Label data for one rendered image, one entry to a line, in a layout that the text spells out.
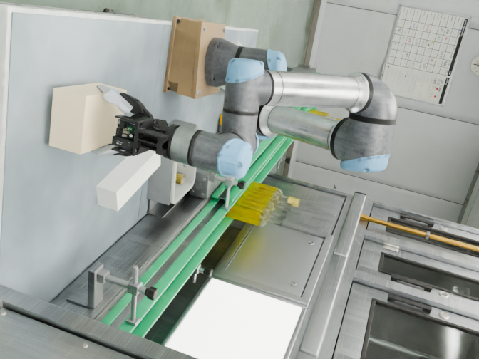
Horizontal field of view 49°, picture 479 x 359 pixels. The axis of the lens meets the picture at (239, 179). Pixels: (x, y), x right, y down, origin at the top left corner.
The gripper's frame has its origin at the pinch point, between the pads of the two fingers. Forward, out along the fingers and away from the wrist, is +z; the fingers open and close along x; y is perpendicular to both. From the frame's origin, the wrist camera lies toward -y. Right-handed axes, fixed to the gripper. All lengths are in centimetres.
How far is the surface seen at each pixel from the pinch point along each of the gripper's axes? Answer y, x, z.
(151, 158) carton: -32.8, 16.4, 1.6
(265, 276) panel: -63, 56, -32
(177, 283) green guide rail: -33, 52, -13
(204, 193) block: -66, 34, -5
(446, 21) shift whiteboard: -656, -63, -83
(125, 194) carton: -19.8, 23.5, 1.5
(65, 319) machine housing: 21.2, 34.2, -11.3
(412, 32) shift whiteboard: -659, -42, -45
